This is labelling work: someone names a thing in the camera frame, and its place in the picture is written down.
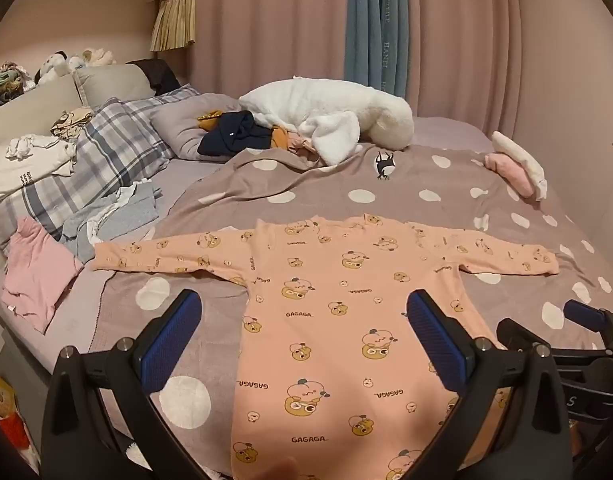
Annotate cream plush toy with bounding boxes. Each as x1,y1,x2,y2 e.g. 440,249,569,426
84,47,118,67

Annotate light pink small garment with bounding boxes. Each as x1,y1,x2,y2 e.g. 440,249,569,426
289,132,319,156

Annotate multicolour knitted cloth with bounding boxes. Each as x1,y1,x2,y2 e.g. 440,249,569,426
0,62,34,111

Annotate pink folded cloth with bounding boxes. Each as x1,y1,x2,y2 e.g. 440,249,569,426
483,151,536,198

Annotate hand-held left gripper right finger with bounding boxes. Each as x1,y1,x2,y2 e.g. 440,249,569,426
396,289,573,480

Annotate orange printed bag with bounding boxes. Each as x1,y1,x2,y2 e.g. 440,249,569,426
0,365,40,471

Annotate mauve pillow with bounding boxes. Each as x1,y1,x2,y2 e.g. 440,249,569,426
150,92,247,162

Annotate blue curtain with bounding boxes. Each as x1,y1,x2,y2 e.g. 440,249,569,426
345,0,411,98

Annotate pink curtain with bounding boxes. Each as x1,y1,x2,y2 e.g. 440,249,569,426
181,0,613,126

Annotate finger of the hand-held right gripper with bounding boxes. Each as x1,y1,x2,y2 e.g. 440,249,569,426
563,299,613,346
496,317,557,356

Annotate yellow pleated fabric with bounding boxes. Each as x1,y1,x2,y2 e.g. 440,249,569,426
150,0,197,52

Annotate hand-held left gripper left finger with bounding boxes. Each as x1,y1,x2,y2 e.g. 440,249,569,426
40,289,222,480

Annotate white fluffy blanket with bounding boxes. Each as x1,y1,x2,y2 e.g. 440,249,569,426
239,76,414,166

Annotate navy garment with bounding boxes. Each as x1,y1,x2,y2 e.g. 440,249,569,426
196,111,274,157

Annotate dark brown cloth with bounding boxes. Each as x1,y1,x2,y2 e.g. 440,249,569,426
126,59,182,96

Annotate white folded cloth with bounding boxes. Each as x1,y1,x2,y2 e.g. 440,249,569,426
491,131,549,202

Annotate bed with lilac sheet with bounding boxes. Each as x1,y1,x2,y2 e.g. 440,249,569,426
0,115,613,461

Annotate mustard yellow cloth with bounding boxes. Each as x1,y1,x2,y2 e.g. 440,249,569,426
196,110,223,132

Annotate mauve polka-dot blanket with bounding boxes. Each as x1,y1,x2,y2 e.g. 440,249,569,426
89,142,613,480

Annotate white garment pile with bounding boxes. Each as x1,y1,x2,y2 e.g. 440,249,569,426
0,134,80,198

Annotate peach bear-print baby shirt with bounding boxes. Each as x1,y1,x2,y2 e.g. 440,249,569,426
93,214,561,480

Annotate grey-blue garment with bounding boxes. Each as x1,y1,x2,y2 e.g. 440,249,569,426
61,180,162,261

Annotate grey plaid pillow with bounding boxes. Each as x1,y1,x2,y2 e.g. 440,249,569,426
0,84,202,241

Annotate black-and-white plush toy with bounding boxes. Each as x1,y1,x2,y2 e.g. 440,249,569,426
34,51,70,86

